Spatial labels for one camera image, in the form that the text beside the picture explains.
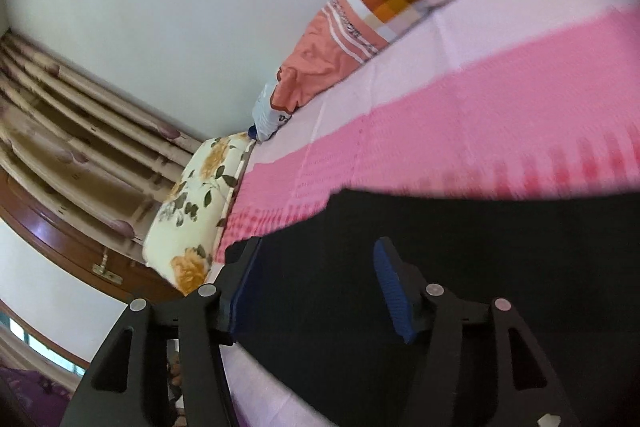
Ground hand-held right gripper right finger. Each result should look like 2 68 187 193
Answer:
372 236 583 427

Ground beige patterned curtain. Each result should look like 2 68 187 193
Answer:
0 32 206 253

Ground brown wooden frame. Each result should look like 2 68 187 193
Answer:
0 169 183 303

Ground cream floral pillow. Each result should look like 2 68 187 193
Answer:
142 132 258 298

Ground brass latch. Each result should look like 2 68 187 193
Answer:
91 252 123 285

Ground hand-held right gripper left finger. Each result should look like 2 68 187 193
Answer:
59 236 264 427

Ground pink checked bed sheet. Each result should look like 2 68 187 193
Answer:
207 0 640 427

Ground black pants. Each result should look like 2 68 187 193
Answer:
225 188 640 427

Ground white and blue cloth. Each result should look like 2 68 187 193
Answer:
248 82 293 142

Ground window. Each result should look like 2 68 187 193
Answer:
0 302 91 378

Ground orange striped cloth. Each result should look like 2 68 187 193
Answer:
270 0 391 115

